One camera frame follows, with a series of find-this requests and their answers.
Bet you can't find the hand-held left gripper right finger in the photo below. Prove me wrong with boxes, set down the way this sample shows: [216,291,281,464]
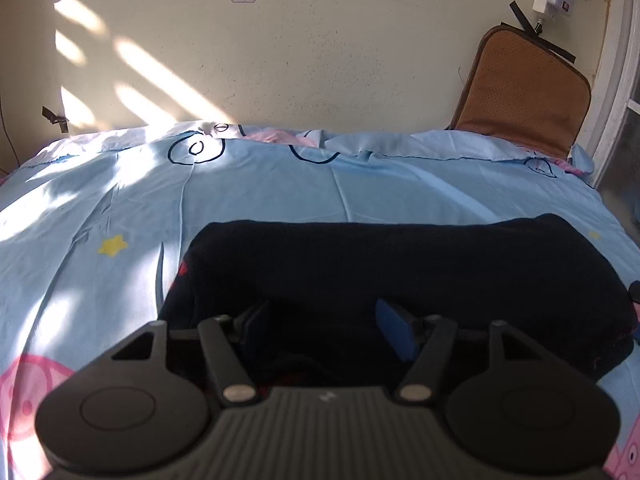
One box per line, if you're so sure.
[374,298,547,405]

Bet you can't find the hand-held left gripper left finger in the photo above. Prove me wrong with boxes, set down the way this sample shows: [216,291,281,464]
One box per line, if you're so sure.
[110,301,272,407]

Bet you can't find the black reindeer knit sweater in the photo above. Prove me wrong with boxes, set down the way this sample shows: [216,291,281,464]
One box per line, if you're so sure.
[157,213,637,391]

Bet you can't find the blue cartoon bed sheet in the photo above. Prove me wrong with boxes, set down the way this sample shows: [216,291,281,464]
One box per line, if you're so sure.
[0,121,640,480]

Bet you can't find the brown perforated cushion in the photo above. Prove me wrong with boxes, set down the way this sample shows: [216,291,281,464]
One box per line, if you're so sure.
[449,25,592,159]

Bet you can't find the black tape piece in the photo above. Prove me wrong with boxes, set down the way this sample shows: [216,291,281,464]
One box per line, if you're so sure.
[42,106,69,134]

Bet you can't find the long black tape strips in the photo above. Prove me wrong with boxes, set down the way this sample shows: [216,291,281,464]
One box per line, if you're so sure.
[509,1,577,64]

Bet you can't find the white plug adapter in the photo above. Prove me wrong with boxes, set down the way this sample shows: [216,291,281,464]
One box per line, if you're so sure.
[532,0,577,22]

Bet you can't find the white door frame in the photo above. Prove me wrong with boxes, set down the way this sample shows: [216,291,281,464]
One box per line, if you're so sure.
[582,0,640,192]

